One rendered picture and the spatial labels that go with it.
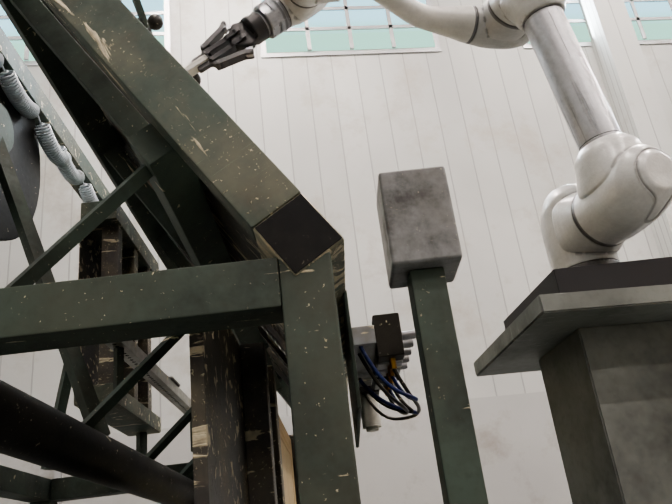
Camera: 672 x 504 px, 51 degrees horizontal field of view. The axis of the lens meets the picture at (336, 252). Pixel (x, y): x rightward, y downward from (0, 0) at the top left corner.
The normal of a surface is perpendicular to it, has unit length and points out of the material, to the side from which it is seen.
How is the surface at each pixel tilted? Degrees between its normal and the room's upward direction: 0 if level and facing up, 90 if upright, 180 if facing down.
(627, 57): 90
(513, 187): 90
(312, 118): 90
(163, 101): 90
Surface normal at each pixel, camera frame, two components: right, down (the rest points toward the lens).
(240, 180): -0.02, -0.40
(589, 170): -0.90, 0.02
